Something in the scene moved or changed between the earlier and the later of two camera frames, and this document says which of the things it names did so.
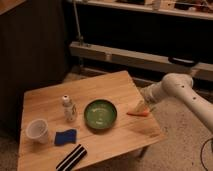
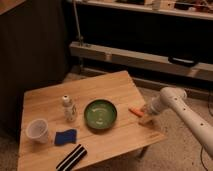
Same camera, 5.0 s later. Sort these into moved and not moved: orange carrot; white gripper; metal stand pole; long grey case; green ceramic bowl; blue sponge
Moved: orange carrot; white gripper
Not moved: blue sponge; metal stand pole; long grey case; green ceramic bowl
